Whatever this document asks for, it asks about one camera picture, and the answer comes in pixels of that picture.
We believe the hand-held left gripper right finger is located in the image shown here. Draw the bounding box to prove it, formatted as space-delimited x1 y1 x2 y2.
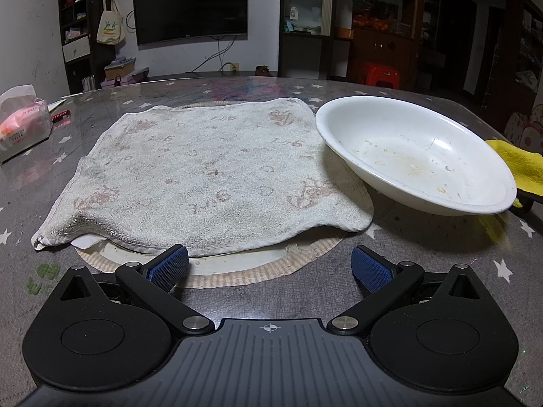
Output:
327 245 485 338

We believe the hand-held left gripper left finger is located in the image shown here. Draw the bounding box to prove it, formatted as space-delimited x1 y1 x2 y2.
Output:
57 244 216 338

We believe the white bowl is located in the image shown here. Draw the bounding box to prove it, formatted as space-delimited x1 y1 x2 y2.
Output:
315 96 518 217

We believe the yellow cleaning cloth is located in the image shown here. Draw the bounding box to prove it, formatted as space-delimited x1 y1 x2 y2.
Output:
484 138 543 215

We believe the round beige striped mat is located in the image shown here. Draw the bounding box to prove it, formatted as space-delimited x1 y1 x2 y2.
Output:
74 101 371 290

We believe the white patterned towel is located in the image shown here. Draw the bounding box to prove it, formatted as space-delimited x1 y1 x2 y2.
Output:
32 97 375 258

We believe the dark television stand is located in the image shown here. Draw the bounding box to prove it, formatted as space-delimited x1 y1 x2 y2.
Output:
140 70 281 83

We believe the red plastic stool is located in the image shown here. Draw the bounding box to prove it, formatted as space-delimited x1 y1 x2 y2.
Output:
360 61 402 91

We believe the stack of boxes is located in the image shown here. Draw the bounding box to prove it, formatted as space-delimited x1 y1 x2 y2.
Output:
101 56 150 89

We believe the pink tissue pack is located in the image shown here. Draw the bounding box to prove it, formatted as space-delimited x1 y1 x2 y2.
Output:
0 84 54 164

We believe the polka dot play tent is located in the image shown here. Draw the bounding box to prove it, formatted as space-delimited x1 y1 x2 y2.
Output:
504 104 543 156

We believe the cream tote bag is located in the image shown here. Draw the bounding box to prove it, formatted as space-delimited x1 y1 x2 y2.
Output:
96 0 127 46

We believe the dark display cabinet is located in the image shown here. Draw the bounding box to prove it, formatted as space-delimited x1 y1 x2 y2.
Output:
279 0 426 82

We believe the black flat television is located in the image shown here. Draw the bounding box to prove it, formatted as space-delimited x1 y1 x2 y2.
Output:
132 0 249 46

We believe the dark open shelf unit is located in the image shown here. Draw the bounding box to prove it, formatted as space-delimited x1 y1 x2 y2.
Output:
57 0 114 94

